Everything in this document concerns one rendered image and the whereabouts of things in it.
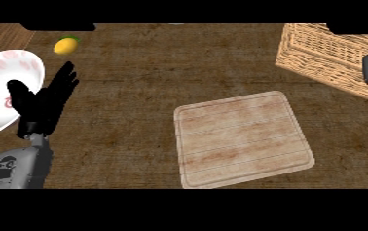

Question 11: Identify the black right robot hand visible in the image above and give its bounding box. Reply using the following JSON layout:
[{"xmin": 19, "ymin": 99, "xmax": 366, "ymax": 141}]
[{"xmin": 360, "ymin": 55, "xmax": 368, "ymax": 85}]

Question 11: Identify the black appliance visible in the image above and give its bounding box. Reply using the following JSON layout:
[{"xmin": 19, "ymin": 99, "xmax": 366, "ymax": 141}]
[{"xmin": 19, "ymin": 23, "xmax": 97, "ymax": 32}]

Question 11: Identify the yellow lemon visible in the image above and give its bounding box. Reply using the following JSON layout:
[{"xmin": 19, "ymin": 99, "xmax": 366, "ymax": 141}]
[{"xmin": 51, "ymin": 35, "xmax": 82, "ymax": 56}]

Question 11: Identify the black box-shaped object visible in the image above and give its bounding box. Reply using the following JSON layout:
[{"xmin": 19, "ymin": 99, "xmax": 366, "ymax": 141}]
[{"xmin": 325, "ymin": 23, "xmax": 368, "ymax": 35}]

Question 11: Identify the wicker basket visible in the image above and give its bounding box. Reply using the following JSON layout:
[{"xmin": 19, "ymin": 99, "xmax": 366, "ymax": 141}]
[{"xmin": 275, "ymin": 23, "xmax": 368, "ymax": 100}]

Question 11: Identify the pale wooden cutting board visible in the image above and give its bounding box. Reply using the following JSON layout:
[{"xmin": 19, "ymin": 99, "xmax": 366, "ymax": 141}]
[{"xmin": 172, "ymin": 90, "xmax": 316, "ymax": 190}]

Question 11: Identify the white pink-patterned plate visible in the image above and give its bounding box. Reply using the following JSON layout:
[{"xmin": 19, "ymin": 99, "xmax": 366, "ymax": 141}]
[{"xmin": 0, "ymin": 49, "xmax": 47, "ymax": 133}]

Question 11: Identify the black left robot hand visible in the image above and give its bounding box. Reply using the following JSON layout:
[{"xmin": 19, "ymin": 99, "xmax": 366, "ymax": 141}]
[{"xmin": 6, "ymin": 60, "xmax": 81, "ymax": 140}]

